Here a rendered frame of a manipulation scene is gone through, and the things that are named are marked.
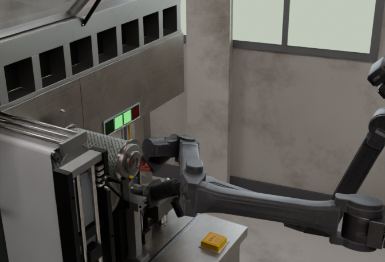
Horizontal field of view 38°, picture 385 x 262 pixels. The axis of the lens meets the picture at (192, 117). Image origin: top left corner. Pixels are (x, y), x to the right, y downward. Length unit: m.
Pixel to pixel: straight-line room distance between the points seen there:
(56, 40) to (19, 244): 0.69
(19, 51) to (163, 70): 0.88
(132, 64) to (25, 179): 0.87
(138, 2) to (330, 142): 1.89
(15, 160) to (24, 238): 0.27
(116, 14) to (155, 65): 0.38
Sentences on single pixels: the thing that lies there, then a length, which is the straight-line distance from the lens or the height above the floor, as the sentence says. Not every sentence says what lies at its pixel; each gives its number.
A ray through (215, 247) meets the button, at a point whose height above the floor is 0.92.
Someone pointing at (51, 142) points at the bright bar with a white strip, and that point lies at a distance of 1.60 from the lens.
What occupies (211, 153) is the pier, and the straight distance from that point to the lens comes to 4.00.
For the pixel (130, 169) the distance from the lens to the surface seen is 1.87.
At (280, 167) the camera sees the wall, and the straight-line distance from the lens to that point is 3.97.
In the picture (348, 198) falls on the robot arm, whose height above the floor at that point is 1.50.
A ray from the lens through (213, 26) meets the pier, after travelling 3.68.
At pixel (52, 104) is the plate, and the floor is 1.39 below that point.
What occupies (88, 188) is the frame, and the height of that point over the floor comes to 1.34.
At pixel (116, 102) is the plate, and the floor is 1.27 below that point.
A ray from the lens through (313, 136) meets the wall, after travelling 3.82.
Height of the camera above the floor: 2.12
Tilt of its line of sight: 23 degrees down
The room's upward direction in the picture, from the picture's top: straight up
